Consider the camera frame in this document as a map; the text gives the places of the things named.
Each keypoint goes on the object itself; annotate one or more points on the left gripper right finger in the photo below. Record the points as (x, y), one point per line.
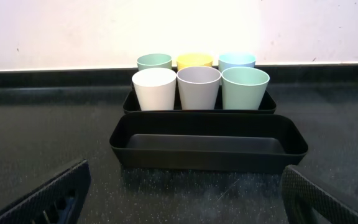
(315, 199)

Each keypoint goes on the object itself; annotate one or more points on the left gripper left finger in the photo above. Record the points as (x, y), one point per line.
(57, 193)

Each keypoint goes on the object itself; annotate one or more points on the black tray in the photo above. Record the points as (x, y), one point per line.
(204, 158)
(129, 104)

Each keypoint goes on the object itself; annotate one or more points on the green cup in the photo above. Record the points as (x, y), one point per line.
(244, 93)
(154, 62)

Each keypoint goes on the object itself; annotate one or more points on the white cup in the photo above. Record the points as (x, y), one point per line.
(155, 93)

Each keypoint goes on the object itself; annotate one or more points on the grey cup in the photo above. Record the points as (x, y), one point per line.
(199, 93)

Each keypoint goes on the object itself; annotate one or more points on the blue cup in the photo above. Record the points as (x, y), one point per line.
(236, 60)

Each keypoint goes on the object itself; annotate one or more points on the yellow cup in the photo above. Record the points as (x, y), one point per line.
(194, 60)

